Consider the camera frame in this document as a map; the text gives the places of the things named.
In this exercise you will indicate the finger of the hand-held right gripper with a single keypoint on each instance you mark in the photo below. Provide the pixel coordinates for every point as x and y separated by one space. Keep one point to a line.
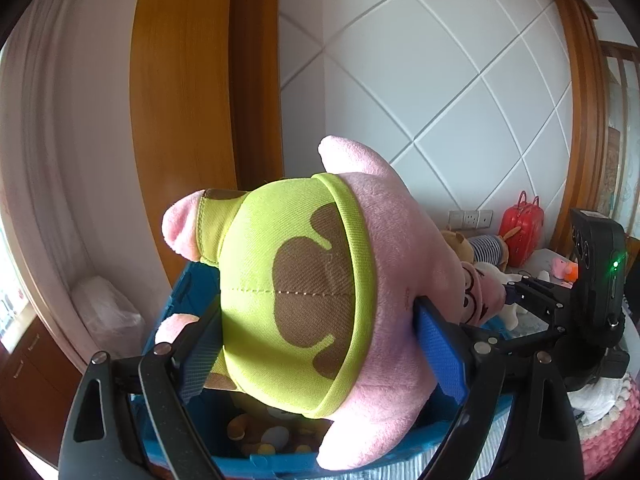
540 297
520 346

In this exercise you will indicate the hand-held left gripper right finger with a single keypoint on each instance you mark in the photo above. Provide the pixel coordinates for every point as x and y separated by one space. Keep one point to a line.
440 345

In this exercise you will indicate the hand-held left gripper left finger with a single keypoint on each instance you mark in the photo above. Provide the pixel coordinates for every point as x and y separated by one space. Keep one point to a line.
200 360

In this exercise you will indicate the blue plastic crate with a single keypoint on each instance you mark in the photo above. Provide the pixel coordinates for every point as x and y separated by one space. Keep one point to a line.
182 290

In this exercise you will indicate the pink starfish plush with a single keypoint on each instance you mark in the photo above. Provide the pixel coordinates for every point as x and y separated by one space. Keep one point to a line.
300 260

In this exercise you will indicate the white plush animal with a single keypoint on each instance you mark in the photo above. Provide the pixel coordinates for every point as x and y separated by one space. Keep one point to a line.
511 316

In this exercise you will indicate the pink pig plush orange dress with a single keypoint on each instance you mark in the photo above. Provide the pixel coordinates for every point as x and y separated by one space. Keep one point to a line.
562 267

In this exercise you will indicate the red toy suitcase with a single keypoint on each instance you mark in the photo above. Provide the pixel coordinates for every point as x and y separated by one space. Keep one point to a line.
520 230

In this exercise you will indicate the brown capybara plush striped shirt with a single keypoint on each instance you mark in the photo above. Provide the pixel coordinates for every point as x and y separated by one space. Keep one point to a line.
487 250

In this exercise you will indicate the white plastic bag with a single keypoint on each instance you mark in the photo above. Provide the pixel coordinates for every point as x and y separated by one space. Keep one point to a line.
107 320

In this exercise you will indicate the spotted brown plush toy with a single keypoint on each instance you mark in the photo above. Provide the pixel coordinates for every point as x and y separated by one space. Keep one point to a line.
275 435

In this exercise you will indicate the pink knitted cushion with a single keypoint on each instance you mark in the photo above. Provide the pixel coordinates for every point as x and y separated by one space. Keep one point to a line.
617 440

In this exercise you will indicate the brown wooden cabinet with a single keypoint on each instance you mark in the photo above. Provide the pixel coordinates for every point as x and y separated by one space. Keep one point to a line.
35 395

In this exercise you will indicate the white curtain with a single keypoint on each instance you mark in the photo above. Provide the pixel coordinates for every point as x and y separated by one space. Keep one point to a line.
65 135

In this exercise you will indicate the wooden frame post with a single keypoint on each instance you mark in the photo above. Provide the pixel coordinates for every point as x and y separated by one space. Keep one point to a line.
200 85
580 110

